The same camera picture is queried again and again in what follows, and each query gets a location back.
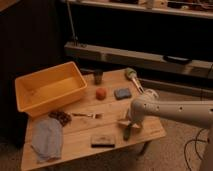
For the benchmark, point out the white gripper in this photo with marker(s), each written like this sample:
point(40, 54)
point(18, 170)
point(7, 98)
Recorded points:
point(136, 121)

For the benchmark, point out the green pepper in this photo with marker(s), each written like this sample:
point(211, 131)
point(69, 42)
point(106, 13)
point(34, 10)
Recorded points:
point(127, 132)

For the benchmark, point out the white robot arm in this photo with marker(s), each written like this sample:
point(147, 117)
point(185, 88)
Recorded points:
point(196, 113)

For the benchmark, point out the dark metal cup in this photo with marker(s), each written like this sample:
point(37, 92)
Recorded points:
point(98, 74)

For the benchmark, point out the blue sponge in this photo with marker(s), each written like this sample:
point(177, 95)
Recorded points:
point(122, 93)

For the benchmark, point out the metal fork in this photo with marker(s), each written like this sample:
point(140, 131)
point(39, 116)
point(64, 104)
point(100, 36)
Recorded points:
point(94, 116)

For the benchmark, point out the dark rectangular eraser block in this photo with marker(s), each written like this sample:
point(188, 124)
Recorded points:
point(102, 141)

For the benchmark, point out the wooden table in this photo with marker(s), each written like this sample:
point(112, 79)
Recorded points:
point(77, 134)

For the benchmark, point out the red-orange block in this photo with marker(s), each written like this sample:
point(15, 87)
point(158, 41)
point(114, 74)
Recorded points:
point(101, 93)

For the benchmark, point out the green-headed dish brush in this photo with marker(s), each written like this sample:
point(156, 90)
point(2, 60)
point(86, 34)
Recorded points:
point(131, 74)

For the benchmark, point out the brown grape bunch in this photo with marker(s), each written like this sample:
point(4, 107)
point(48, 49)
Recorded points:
point(61, 116)

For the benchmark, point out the grey lower shelf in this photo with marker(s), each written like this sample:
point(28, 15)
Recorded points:
point(200, 69)

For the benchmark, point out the blue-grey cloth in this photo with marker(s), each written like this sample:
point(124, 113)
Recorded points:
point(47, 140)

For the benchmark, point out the yellow plastic bin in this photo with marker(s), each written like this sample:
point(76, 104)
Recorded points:
point(49, 89)

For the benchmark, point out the upper shelf with items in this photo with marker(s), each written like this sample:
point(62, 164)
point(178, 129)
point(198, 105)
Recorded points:
point(147, 6)

